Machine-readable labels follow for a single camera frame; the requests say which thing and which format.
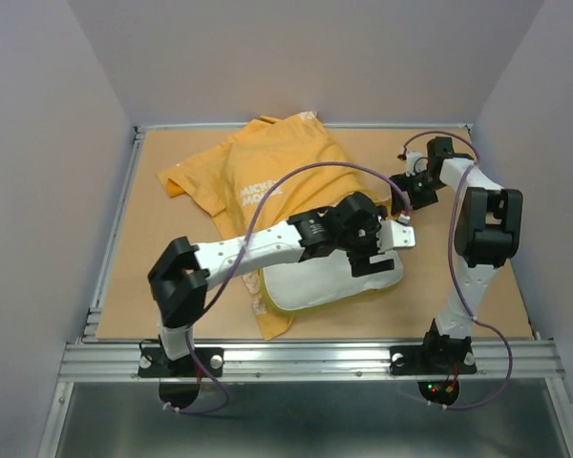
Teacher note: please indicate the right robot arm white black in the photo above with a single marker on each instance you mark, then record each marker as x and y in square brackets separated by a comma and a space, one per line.
[484, 233]

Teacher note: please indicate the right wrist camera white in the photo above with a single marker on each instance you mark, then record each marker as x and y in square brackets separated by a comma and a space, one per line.
[415, 163]

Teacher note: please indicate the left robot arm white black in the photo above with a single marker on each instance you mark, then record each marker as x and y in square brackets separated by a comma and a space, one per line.
[312, 259]

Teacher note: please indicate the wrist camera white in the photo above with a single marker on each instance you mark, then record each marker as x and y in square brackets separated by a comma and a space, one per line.
[393, 235]
[415, 163]

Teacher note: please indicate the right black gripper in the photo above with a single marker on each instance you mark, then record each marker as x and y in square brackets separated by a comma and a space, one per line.
[404, 182]

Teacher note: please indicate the aluminium frame rail front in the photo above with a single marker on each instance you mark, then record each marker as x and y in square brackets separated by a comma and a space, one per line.
[289, 361]

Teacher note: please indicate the white pillow yellow edge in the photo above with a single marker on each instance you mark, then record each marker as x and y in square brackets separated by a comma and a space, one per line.
[297, 287]

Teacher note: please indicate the orange patterned pillowcase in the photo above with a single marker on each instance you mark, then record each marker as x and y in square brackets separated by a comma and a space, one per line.
[267, 172]

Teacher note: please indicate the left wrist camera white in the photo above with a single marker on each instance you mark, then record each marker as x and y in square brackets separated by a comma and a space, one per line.
[393, 235]

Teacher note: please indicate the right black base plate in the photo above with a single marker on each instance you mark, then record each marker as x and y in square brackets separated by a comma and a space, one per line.
[437, 373]

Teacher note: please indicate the aluminium rail left side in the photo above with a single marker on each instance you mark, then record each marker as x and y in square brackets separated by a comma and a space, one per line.
[92, 320]

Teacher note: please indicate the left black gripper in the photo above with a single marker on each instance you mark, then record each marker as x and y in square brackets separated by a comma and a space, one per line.
[360, 264]

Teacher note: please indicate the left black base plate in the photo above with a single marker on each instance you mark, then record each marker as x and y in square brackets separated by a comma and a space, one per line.
[206, 364]

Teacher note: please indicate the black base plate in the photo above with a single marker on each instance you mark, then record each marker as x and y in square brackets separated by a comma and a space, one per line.
[437, 373]
[206, 364]

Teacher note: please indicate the metal sheet panel front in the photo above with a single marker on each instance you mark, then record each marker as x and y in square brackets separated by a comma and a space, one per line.
[352, 419]

